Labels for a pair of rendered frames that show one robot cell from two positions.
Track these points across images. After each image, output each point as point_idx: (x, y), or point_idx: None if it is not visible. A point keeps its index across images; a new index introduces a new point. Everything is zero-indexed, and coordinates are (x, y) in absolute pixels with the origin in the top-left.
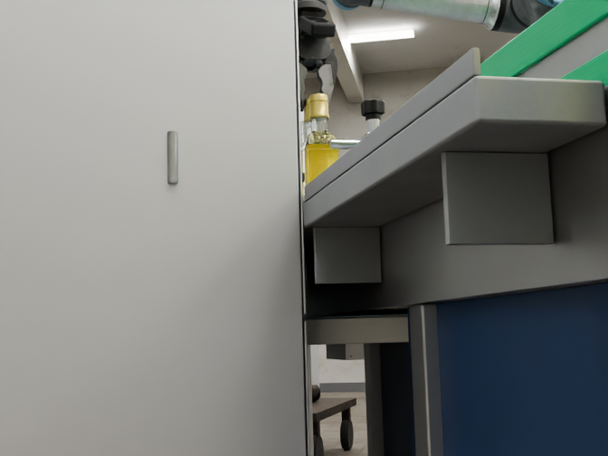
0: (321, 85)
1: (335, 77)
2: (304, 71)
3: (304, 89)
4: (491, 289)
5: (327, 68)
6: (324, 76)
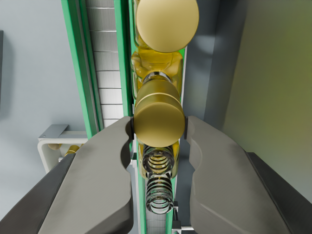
0: (123, 162)
1: (52, 172)
2: (209, 191)
3: (193, 135)
4: None
5: (69, 211)
6: (105, 173)
